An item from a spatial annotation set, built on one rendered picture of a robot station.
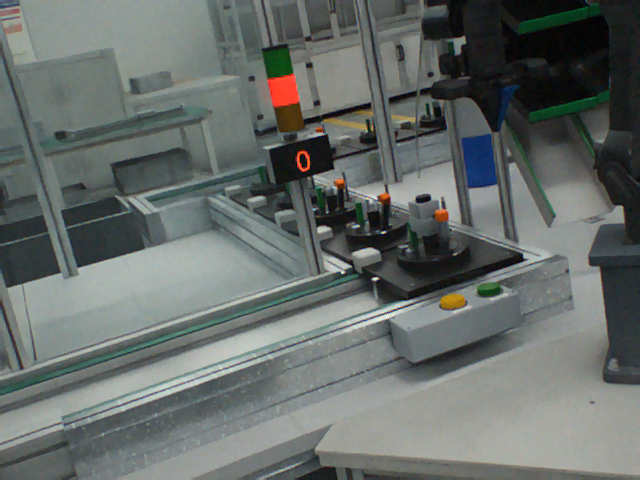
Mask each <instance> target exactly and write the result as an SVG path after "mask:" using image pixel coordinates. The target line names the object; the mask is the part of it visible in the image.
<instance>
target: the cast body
mask: <svg viewBox="0 0 640 480"><path fill-rule="evenodd" d="M408 204H409V209H410V215H411V216H409V218H410V229H411V231H413V232H415V233H418V234H421V235H423V236H426V237H428V236H431V235H434V234H437V233H439V232H438V221H437V220H435V219H433V218H432V215H433V214H435V213H434V212H435V211H436V210H439V209H440V206H439V201H438V200H436V199H433V198H431V195H429V194H422V195H418V196H416V197H415V200H414V201H412V202H409V203H408Z"/></svg>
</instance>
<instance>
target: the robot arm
mask: <svg viewBox="0 0 640 480"><path fill-rule="evenodd" d="M500 1H506V0H469V1H468V0H427V5H428V8H427V9H426V10H425V12H424V14H423V18H422V19H421V23H420V25H421V30H422V33H423V35H424V36H425V37H426V38H427V39H428V40H430V41H439V40H447V39H456V38H461V37H463V36H464V35H465V44H463V45H461V47H460V48H461V54H459V55H455V56H454V55H453V54H452V53H451V52H450V53H445V54H441V55H440V56H438V61H439V69H440V73H441V74H442V75H447V74H450V76H451V79H445V80H441V81H437V82H433V84H432V87H431V96H432V98H433V99H436V100H449V101H451V100H455V99H458V98H462V97H464V98H469V99H471V100H472V101H473V102H474V103H475V104H476V105H477V106H478V108H479V109H480V111H481V113H482V114H483V116H484V118H485V120H486V121H487V123H488V125H489V127H490V128H491V130H492V132H499V131H500V129H501V125H502V122H503V119H504V116H505V112H506V109H507V106H508V104H509V101H510V99H511V97H512V95H513V94H514V92H515V90H516V89H517V88H519V87H520V85H519V84H514V79H513V78H516V77H520V76H524V75H529V76H530V77H532V78H536V77H539V76H543V75H547V74H548V64H547V63H546V61H545V60H544V59H543V58H524V59H520V60H516V61H513V62H511V63H510V64H506V58H505V51H504V45H505V44H508V39H507V37H503V36H502V31H501V30H502V29H501V22H500V17H501V14H500V7H499V2H500ZM598 5H599V7H600V9H601V11H602V13H603V15H604V17H605V19H606V20H607V23H608V26H609V56H608V57H610V58H609V116H610V127H609V131H607V134H606V136H605V137H603V138H601V139H599V140H597V141H595V142H594V145H593V150H594V155H595V162H594V166H593V170H595V169H597V176H598V179H599V182H600V183H602V184H603V185H604V186H605V189H606V191H607V193H608V195H609V198H610V200H611V202H612V204H613V205H619V206H622V207H623V217H624V227H625V230H624V233H623V236H622V239H621V245H622V246H626V245H640V0H598ZM465 76H466V77H471V78H470V79H466V80H465V79H458V78H461V77H465Z"/></svg>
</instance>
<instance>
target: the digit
mask: <svg viewBox="0 0 640 480"><path fill-rule="evenodd" d="M287 148H288V153H289V158H290V162H291V166H292V171H293V176H294V178H295V177H299V176H303V175H306V174H310V173H314V172H317V171H318V170H317V166H316V161H315V156H314V151H313V147H312V142H311V141H309V142H305V143H302V144H298V145H294V146H290V147H287Z"/></svg>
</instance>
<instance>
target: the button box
mask: <svg viewBox="0 0 640 480"><path fill-rule="evenodd" d="M501 288H502V291H501V293H499V294H497V295H494V296H480V295H478V294H477V289H476V290H473V291H470V292H467V293H464V294H461V295H462V296H463V297H464V298H465V304H464V305H462V306H460V307H457V308H443V307H442V306H441V303H440V301H438V302H435V303H432V304H429V305H427V306H424V307H421V308H418V309H416V310H413V311H410V312H407V313H404V314H401V315H399V316H396V317H392V318H390V319H389V322H390V328H391V333H392V338H393V343H394V348H395V350H396V351H397V352H399V353H400V354H402V355H403V356H405V357H406V358H407V359H409V360H410V361H412V362H413V363H416V362H419V361H422V360H425V359H427V358H430V357H431V358H433V357H436V356H437V355H440V354H443V353H445V352H448V351H451V350H454V349H456V348H459V347H462V346H465V345H467V344H470V343H473V342H475V341H478V340H481V339H484V338H486V337H489V336H492V335H495V334H497V333H500V332H503V331H505V330H508V329H511V328H514V327H519V326H522V325H523V319H522V312H521V305H520V297H519V293H518V292H516V291H514V290H512V289H509V288H507V287H505V286H502V285H501Z"/></svg>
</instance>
